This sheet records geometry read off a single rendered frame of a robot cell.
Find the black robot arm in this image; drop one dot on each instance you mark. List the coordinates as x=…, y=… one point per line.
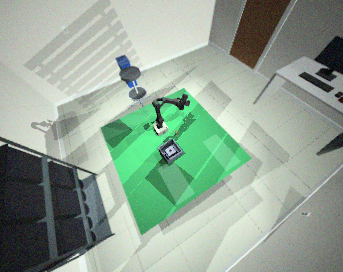
x=176, y=101

